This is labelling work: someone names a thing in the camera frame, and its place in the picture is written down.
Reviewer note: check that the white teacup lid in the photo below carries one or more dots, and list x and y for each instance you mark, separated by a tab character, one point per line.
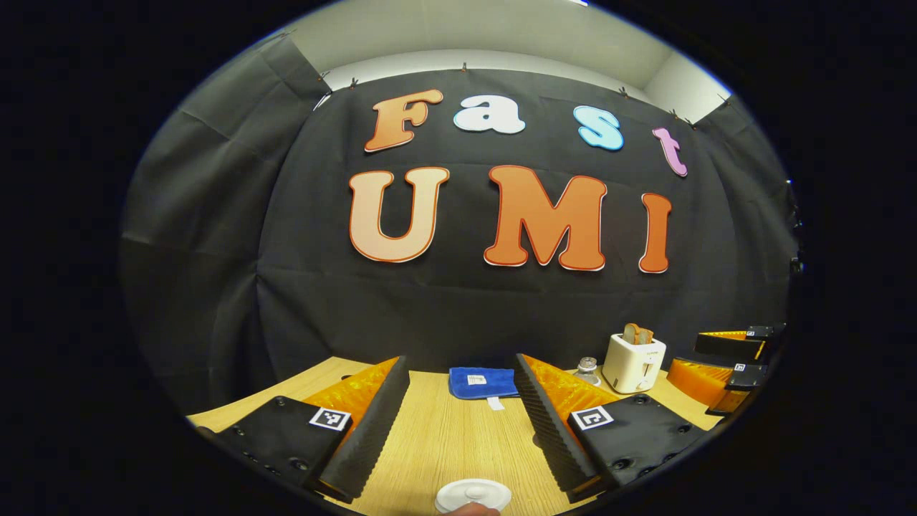
473	494

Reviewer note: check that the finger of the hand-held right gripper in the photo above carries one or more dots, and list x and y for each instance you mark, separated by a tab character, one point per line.
731	344
709	383

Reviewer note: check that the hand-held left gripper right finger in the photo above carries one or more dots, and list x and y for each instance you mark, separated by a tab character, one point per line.
548	437

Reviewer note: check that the toast slice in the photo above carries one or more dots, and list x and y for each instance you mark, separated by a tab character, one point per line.
637	334

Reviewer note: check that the water bottle with green label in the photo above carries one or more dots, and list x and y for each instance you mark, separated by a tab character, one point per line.
587	369

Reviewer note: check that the blue towel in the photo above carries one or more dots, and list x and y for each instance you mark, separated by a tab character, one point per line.
480	383

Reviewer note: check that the white toaster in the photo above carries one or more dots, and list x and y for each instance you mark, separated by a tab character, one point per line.
634	369

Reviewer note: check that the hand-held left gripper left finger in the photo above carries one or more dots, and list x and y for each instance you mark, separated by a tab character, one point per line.
372	437

